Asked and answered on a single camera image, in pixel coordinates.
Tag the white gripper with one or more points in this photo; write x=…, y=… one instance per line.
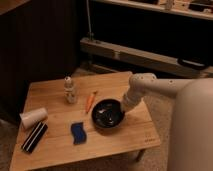
x=129, y=102

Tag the black ceramic bowl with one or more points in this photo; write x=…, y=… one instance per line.
x=107, y=114

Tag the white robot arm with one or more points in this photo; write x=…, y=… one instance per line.
x=191, y=128

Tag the orange carrot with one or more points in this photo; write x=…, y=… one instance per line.
x=90, y=101

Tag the long grey case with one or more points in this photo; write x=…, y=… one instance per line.
x=142, y=58

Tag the low wooden table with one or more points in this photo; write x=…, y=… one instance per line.
x=136, y=131

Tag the clear plastic bottle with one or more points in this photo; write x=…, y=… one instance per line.
x=70, y=90

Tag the blue sponge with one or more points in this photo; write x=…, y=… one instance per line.
x=78, y=133

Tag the metal pole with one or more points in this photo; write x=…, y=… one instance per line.
x=90, y=33

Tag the black striped box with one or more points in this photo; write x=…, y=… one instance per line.
x=34, y=137

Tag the white paper cup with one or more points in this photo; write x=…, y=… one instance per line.
x=30, y=118

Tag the black case handle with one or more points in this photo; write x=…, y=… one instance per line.
x=190, y=64

